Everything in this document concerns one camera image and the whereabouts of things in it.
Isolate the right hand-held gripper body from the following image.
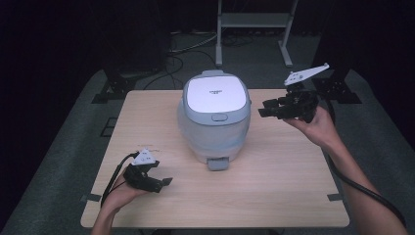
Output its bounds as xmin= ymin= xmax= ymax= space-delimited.
xmin=277 ymin=63 xmax=331 ymax=124

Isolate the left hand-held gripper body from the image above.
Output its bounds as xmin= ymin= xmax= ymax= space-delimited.
xmin=122 ymin=148 xmax=164 ymax=194

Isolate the white grey pedal trash can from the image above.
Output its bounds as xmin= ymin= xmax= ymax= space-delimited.
xmin=176 ymin=70 xmax=253 ymax=172

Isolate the person's left hand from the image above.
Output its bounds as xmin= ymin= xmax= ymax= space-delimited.
xmin=102 ymin=174 xmax=148 ymax=213

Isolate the person's right hand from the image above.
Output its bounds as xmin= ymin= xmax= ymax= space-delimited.
xmin=283 ymin=107 xmax=342 ymax=150

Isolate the black stand base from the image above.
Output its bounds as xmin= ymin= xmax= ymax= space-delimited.
xmin=91 ymin=70 xmax=138 ymax=105
xmin=311 ymin=70 xmax=362 ymax=105

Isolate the dark floor outlet plate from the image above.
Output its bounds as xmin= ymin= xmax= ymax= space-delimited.
xmin=100 ymin=117 xmax=118 ymax=138

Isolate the white metal stand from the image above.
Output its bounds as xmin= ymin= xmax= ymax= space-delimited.
xmin=214 ymin=0 xmax=300 ymax=69

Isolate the left hand-held gripper black cable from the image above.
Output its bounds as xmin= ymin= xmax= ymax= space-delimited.
xmin=101 ymin=152 xmax=140 ymax=209

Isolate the hand-held gripper black cable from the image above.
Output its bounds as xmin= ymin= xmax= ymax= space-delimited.
xmin=101 ymin=152 xmax=140 ymax=209
xmin=321 ymin=97 xmax=407 ymax=228

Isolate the black floor cable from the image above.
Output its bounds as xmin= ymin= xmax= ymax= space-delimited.
xmin=143 ymin=55 xmax=184 ymax=91

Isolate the right hand-held gripper black cable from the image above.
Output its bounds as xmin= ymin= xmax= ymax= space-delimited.
xmin=321 ymin=97 xmax=407 ymax=228

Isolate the grey floor cable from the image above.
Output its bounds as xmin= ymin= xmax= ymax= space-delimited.
xmin=167 ymin=32 xmax=218 ymax=55

